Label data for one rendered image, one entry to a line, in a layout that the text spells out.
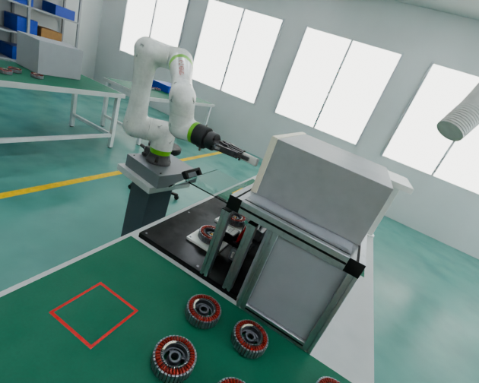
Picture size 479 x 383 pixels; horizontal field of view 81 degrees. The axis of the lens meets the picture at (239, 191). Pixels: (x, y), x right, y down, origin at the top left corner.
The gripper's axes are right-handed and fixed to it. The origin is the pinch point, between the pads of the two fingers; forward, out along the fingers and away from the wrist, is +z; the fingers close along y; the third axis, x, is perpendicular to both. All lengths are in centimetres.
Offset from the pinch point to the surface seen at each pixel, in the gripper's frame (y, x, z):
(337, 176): 14.5, 11.0, 33.0
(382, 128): -468, 27, 55
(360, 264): 26, -6, 49
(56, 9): -322, 16, -607
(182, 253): 20.1, -40.7, -5.4
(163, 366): 60, -39, 18
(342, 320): 0, -42, 59
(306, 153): 14.5, 13.5, 21.7
